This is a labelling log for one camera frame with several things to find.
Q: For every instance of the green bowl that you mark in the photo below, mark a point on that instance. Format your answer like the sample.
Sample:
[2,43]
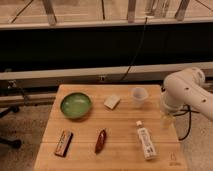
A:
[76,105]

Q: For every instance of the red chili pepper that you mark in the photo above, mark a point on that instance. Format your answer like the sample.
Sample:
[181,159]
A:
[100,141]

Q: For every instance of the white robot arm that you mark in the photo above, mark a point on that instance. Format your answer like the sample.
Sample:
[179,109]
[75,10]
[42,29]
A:
[185,87]

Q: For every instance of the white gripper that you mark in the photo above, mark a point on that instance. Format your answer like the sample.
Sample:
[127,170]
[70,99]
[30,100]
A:
[169,106]

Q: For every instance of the white sponge block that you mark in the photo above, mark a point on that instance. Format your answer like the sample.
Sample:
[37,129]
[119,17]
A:
[112,101]

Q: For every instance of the white tube with label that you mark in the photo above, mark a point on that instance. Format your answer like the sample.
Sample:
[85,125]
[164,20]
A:
[145,138]

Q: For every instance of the brown chocolate bar box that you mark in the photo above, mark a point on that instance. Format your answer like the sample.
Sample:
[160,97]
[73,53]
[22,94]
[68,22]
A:
[63,144]

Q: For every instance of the clear plastic cup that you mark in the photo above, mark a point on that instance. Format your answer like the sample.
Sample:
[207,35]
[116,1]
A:
[139,95]

